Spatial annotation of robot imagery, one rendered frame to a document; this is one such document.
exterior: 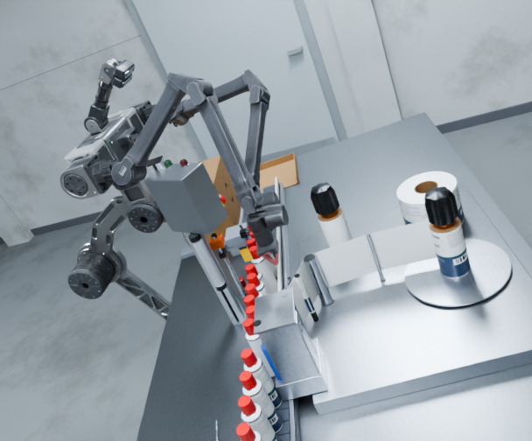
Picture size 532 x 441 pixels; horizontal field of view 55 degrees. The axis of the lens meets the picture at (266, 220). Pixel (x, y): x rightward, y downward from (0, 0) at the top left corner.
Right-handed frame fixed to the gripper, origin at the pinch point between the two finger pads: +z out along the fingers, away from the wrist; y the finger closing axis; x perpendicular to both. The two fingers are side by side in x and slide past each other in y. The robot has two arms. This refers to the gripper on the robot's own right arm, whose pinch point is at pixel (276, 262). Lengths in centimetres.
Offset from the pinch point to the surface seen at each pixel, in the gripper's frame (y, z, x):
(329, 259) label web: -8.0, -0.8, -18.3
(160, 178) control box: -9, -46, 18
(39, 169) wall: 328, 36, 265
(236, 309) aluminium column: -3.5, 11.8, 18.9
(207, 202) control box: -12.1, -35.4, 7.7
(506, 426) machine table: -64, 18, -49
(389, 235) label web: -7.4, -2.5, -38.3
